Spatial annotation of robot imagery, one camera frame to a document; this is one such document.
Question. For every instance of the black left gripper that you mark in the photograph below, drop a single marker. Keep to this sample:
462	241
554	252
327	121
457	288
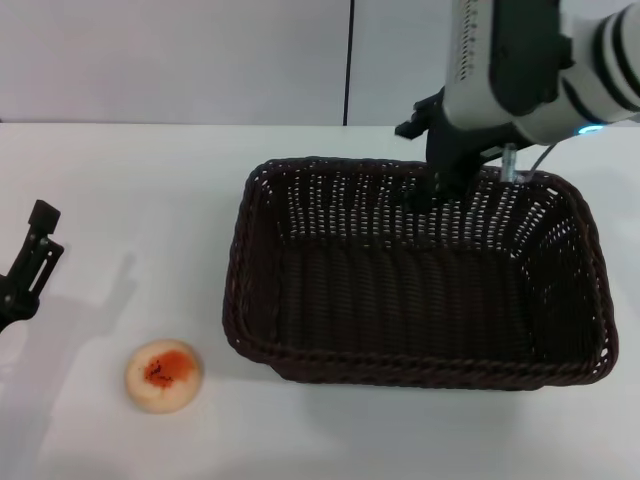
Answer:
15	305

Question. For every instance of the silver metal rod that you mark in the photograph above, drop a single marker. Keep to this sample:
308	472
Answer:
509	162

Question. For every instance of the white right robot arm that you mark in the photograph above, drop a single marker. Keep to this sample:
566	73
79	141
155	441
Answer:
530	120

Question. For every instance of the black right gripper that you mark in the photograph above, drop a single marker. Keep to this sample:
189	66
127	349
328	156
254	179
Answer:
452	150

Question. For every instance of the black vertical wall strip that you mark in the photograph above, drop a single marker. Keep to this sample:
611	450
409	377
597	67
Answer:
348	60

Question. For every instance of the round bun with orange topping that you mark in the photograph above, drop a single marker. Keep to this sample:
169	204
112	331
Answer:
164	376

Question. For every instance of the dark brown woven basket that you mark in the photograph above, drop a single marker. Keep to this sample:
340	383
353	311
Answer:
400	310

